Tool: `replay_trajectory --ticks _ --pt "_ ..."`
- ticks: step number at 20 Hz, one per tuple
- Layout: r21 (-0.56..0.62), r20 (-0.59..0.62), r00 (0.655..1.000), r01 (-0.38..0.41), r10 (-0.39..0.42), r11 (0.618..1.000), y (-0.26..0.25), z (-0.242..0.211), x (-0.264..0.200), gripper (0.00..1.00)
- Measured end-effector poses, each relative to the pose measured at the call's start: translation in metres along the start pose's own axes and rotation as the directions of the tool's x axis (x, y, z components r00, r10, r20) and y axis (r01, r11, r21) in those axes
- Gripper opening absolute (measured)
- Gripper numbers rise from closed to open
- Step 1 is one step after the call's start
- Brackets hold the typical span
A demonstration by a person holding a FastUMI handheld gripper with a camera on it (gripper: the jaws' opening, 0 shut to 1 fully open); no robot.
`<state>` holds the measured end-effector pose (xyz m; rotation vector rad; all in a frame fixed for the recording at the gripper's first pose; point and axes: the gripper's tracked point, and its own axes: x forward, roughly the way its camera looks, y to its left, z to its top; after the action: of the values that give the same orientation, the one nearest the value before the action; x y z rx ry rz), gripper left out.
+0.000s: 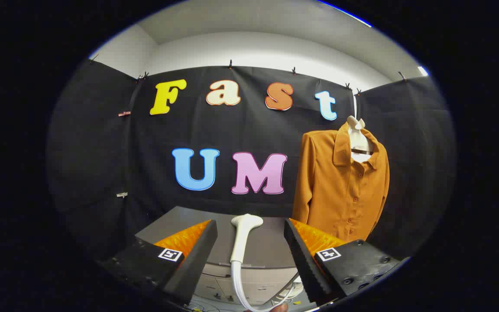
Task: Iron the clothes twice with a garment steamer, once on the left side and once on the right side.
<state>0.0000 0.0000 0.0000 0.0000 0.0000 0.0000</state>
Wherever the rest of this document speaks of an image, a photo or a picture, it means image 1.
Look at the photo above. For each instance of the row of black clips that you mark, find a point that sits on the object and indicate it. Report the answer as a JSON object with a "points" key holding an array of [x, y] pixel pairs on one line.
{"points": [[230, 65]]}

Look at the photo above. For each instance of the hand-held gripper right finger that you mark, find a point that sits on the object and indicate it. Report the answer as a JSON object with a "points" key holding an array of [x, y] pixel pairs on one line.
{"points": [[303, 264]]}

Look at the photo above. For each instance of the orange button shirt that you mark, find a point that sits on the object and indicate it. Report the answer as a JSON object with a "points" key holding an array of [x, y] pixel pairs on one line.
{"points": [[340, 195]]}

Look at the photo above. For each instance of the pink clip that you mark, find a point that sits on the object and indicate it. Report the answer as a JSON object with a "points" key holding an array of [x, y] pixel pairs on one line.
{"points": [[124, 113]]}

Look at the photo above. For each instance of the grey cabinet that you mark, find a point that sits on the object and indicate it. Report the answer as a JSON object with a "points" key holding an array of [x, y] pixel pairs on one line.
{"points": [[180, 221]]}

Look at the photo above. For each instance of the long ceiling light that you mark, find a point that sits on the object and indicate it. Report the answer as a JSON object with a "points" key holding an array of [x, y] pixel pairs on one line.
{"points": [[347, 14]]}

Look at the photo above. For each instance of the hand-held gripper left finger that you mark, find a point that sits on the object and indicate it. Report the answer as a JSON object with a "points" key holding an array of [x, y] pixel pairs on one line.
{"points": [[197, 260]]}

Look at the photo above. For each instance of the white garment steamer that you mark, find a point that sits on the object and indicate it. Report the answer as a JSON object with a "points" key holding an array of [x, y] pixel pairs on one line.
{"points": [[241, 238]]}

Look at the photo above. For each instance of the white clothes hanger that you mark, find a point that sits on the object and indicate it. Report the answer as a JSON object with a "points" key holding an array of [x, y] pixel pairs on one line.
{"points": [[359, 138]]}

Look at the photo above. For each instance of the square ceiling light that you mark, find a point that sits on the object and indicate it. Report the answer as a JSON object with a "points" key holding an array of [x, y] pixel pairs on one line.
{"points": [[422, 70]]}

